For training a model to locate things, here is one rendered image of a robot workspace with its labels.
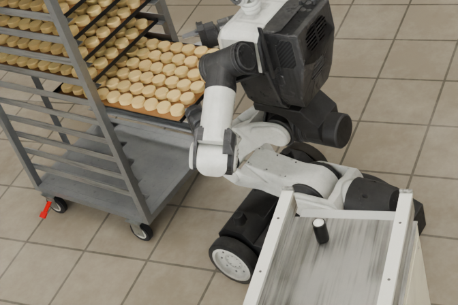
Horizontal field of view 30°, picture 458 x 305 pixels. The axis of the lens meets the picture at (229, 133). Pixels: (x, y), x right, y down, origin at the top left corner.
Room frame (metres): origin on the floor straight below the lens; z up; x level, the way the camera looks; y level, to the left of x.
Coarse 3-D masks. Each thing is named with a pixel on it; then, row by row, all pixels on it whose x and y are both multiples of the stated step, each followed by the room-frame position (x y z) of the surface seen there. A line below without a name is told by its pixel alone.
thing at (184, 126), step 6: (90, 108) 3.23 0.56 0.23; (108, 108) 3.17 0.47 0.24; (108, 114) 3.14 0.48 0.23; (114, 114) 3.12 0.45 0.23; (120, 114) 3.11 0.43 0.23; (126, 114) 3.09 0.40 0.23; (132, 114) 3.07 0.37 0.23; (138, 114) 3.04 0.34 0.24; (138, 120) 3.02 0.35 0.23; (144, 120) 3.01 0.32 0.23; (150, 120) 3.00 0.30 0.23; (156, 120) 2.98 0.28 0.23; (162, 120) 2.95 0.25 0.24; (162, 126) 2.92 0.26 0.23; (168, 126) 2.91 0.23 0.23; (174, 126) 2.90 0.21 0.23; (180, 126) 2.88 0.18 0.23; (186, 126) 2.86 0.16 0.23
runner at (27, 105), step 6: (0, 102) 2.92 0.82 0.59; (6, 102) 2.89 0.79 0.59; (12, 102) 2.87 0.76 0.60; (18, 102) 2.84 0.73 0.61; (24, 102) 2.82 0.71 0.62; (30, 108) 2.80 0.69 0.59; (36, 108) 2.77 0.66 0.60; (42, 108) 2.75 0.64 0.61; (48, 108) 2.72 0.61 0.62; (54, 114) 2.71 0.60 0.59; (60, 114) 2.69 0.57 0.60; (66, 114) 2.66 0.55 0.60; (72, 114) 2.64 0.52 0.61; (78, 114) 2.66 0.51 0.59; (78, 120) 2.62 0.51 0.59; (84, 120) 2.60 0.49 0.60; (90, 120) 2.58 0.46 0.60; (96, 120) 2.55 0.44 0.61; (114, 126) 2.51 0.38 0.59
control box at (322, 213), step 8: (304, 208) 1.55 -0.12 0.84; (304, 216) 1.52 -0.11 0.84; (312, 216) 1.51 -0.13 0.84; (320, 216) 1.50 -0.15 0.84; (328, 216) 1.49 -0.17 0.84; (336, 216) 1.48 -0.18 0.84; (344, 216) 1.47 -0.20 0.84; (352, 216) 1.47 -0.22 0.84; (360, 216) 1.46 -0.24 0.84; (368, 216) 1.45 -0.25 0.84; (376, 216) 1.44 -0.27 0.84; (384, 216) 1.43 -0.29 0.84; (392, 216) 1.42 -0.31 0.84
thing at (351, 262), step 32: (352, 224) 1.44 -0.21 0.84; (384, 224) 1.41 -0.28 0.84; (416, 224) 1.38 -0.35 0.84; (288, 256) 1.41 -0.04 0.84; (320, 256) 1.38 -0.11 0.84; (352, 256) 1.34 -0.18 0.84; (384, 256) 1.31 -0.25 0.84; (416, 256) 1.33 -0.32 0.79; (288, 288) 1.31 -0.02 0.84; (320, 288) 1.28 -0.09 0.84; (352, 288) 1.25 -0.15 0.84; (416, 288) 1.28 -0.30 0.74
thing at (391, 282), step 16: (400, 192) 1.43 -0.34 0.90; (400, 208) 1.38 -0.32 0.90; (400, 224) 1.34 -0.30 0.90; (400, 240) 1.29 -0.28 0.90; (400, 256) 1.25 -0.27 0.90; (384, 272) 1.22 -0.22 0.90; (400, 272) 1.23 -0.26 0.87; (384, 288) 1.18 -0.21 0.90; (400, 288) 1.21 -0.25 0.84; (384, 304) 1.14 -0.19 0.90
